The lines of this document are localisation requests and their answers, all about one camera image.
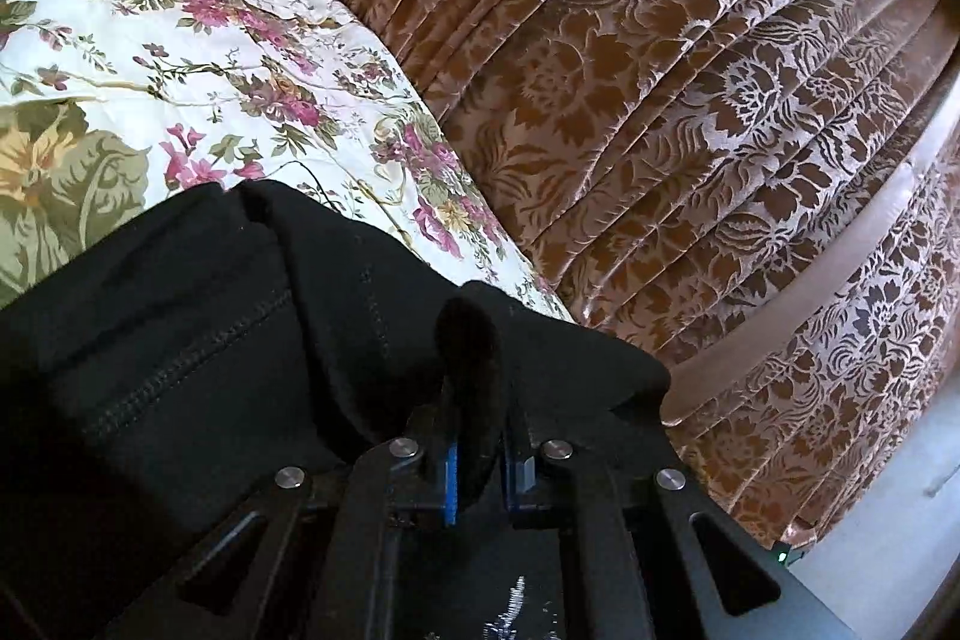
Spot black pants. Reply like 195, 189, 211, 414
2, 181, 669, 638

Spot plain tan curtain tieback band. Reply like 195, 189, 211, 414
661, 88, 958, 427

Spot brown floral damask curtain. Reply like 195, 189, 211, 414
340, 0, 958, 546

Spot white floral bedspread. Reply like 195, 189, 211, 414
2, 0, 565, 317

